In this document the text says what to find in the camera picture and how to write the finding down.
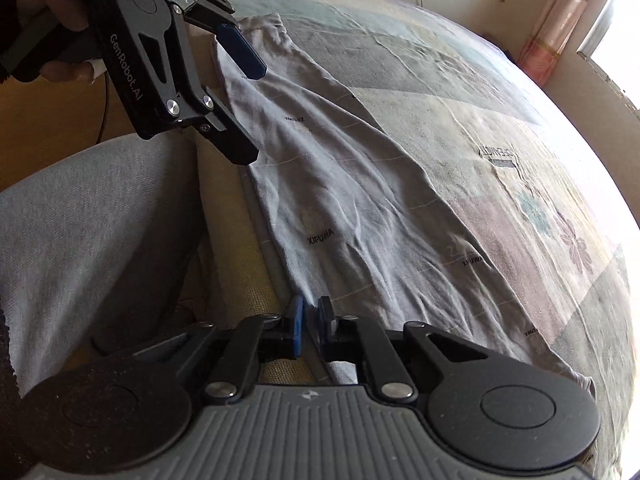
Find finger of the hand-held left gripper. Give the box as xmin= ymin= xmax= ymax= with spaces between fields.
xmin=182 ymin=85 xmax=261 ymax=167
xmin=172 ymin=0 xmax=268 ymax=81

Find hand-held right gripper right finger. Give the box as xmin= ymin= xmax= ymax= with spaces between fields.
xmin=317 ymin=296 xmax=488 ymax=403

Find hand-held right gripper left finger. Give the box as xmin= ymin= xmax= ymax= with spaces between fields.
xmin=135 ymin=295 xmax=306 ymax=403

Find grey pants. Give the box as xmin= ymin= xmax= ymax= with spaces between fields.
xmin=215 ymin=12 xmax=596 ymax=396

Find person's leg in grey trousers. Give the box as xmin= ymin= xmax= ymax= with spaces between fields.
xmin=0 ymin=132 xmax=206 ymax=396

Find bed with patchwork sheet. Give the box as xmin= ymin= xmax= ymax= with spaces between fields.
xmin=190 ymin=0 xmax=640 ymax=480

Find window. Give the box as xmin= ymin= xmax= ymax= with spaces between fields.
xmin=577 ymin=0 xmax=640 ymax=111

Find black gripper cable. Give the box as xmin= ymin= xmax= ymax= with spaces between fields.
xmin=95 ymin=72 xmax=112 ymax=143

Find pink curtain beside cord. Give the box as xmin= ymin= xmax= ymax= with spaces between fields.
xmin=520 ymin=0 xmax=596 ymax=86

